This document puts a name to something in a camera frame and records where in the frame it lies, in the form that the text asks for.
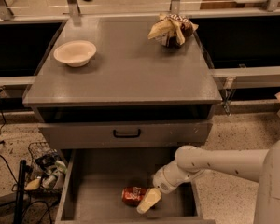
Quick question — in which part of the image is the black drawer handle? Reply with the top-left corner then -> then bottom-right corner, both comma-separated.
113,129 -> 141,139

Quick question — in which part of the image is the black floor cable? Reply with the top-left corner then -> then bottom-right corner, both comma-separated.
0,89 -> 19,185

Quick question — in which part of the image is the open grey middle drawer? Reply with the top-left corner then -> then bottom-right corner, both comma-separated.
55,147 -> 216,224

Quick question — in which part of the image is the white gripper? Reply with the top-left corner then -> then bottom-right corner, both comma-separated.
136,166 -> 186,214

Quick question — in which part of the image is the red coke can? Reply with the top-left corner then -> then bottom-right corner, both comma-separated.
121,186 -> 147,206

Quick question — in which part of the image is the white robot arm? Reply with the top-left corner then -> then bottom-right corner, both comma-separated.
137,140 -> 280,224

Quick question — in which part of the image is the crumpled brown chip bag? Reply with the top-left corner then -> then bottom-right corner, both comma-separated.
147,14 -> 198,48

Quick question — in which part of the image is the metal clamp bracket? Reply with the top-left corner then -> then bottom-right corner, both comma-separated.
223,77 -> 236,116

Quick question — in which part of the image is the white paper bowl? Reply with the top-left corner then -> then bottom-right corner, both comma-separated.
53,40 -> 97,67

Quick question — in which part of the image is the black stand pole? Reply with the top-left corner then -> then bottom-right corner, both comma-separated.
13,160 -> 26,224

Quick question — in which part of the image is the wire basket with items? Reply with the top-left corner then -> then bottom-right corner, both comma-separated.
24,142 -> 67,193

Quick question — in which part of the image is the closed grey top drawer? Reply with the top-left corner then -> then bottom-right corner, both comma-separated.
39,120 -> 212,149

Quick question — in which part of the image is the grey drawer cabinet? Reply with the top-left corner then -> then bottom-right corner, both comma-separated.
22,15 -> 223,151

